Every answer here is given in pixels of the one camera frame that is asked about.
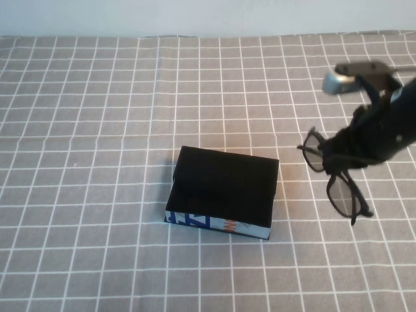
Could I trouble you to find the black frame glasses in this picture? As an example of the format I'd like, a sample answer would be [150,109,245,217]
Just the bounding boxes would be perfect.
[296,126,375,228]

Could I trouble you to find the grey white-grid tablecloth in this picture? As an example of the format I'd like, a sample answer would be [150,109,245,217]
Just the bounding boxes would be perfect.
[0,29,416,312]

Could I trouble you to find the dark camera mount bracket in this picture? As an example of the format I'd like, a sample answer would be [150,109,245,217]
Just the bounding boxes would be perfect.
[334,60,402,98]

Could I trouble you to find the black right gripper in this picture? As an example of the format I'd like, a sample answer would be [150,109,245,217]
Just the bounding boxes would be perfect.
[323,76,416,173]

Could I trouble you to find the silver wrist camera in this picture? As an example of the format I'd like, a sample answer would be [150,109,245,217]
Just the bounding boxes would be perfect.
[321,70,363,96]

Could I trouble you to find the black glasses case printed front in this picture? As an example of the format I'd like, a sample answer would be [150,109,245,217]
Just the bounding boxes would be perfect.
[162,145,280,241]

